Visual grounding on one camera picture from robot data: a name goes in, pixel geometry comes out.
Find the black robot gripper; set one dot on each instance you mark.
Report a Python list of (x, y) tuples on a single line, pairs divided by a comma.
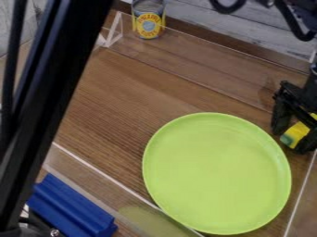
[(296, 102)]

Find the yellow toy banana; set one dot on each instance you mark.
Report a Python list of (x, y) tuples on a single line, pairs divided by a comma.
[(289, 137)]

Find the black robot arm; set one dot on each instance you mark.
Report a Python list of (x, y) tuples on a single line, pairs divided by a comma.
[(300, 14)]

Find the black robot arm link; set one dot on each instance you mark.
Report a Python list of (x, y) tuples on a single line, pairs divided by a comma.
[(38, 95)]

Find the green round plate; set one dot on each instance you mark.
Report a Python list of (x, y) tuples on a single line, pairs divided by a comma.
[(217, 173)]

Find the yellow labelled tin can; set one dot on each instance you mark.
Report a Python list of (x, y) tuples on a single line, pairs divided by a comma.
[(149, 18)]

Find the blue plastic clamp block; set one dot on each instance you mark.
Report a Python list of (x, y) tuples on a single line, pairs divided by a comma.
[(69, 211)]

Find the clear acrylic barrier wall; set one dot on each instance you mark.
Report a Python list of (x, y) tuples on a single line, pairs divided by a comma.
[(139, 84)]

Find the clear acrylic corner bracket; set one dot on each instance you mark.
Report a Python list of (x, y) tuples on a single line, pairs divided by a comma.
[(111, 32)]

